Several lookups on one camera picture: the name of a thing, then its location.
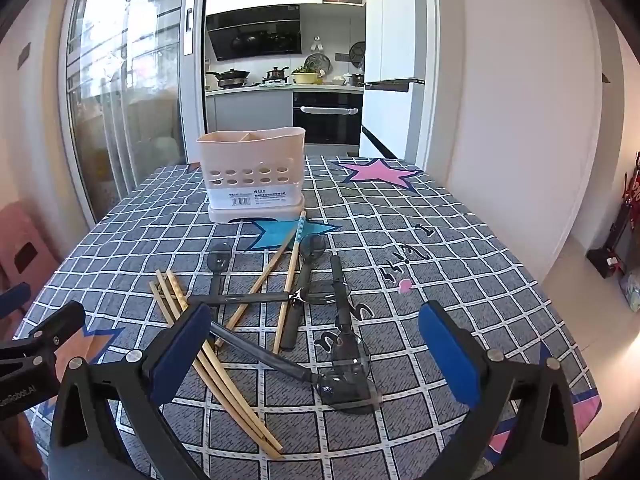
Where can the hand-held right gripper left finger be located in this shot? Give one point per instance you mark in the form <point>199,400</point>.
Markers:
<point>182,355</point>

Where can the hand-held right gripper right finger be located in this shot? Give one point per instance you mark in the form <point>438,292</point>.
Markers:
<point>450,355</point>

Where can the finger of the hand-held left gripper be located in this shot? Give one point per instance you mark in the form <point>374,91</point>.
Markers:
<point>12,300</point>
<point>55,325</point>

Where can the translucent black plastic spoon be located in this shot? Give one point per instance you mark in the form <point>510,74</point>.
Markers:
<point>220,257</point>
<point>302,275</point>
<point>260,350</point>
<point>340,280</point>
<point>235,299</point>

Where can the blue patterned wooden chopstick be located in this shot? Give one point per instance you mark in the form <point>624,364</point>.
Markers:
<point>291,270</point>

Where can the beige plastic utensil holder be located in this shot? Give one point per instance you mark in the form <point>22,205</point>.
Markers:
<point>250,160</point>

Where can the pink plastic stool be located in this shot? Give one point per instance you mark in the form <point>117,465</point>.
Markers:
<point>25,240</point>

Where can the grey checked tablecloth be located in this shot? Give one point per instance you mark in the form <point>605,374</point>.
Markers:
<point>450,240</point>

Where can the black box on floor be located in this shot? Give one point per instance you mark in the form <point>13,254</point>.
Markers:
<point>605,262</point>

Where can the sliding glass door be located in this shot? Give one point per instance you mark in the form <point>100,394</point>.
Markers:
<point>125,85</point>

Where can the red hanging decoration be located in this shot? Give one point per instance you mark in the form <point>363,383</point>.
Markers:
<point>635,185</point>

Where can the grey lower kitchen cabinet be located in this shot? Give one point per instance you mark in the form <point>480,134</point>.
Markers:
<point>250,112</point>

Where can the black built-in oven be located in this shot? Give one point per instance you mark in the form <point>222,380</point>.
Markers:
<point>327,120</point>

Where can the black wok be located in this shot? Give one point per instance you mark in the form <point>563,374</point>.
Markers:
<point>232,77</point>

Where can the dark countertop pot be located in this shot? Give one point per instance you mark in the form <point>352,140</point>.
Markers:
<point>357,79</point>

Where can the small cooking pot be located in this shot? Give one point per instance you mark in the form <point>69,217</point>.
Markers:
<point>276,75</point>

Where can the yellow basin with greens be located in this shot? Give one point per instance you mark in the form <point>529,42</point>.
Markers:
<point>305,77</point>

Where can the black round hanging tray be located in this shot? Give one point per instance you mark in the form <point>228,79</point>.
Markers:
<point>357,54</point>

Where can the round hanging strainer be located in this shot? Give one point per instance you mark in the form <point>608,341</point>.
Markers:
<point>317,62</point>

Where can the white refrigerator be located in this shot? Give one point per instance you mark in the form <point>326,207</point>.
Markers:
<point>395,35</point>

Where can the black range hood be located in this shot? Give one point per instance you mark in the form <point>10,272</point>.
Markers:
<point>255,35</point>

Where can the wall light switch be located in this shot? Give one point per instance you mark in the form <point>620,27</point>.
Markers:
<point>24,56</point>

